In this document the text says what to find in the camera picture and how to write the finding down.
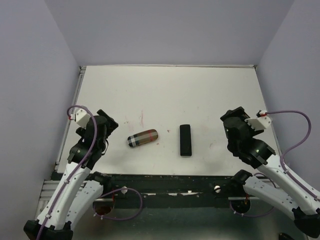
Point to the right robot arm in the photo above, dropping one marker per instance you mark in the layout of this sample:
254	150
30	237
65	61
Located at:
293	196

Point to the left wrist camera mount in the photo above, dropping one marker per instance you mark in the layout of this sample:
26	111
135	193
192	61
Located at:
80	117

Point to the aluminium frame rail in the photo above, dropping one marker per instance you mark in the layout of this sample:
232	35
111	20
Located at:
48	189

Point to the black glasses case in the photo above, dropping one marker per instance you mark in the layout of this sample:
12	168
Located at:
185	140

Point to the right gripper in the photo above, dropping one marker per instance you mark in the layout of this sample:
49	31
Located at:
239	112

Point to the plaid glasses case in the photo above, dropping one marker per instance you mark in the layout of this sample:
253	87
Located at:
142	138

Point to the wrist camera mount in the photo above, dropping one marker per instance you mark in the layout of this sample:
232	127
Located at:
261	122
80	117

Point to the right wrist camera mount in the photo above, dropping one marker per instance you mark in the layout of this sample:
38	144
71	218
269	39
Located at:
261	122

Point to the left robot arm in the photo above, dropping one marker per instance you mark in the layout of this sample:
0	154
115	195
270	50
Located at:
58	219

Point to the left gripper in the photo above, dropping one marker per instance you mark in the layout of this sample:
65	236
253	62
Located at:
112	124

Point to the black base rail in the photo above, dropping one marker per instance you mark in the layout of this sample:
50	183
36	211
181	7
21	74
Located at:
171	191

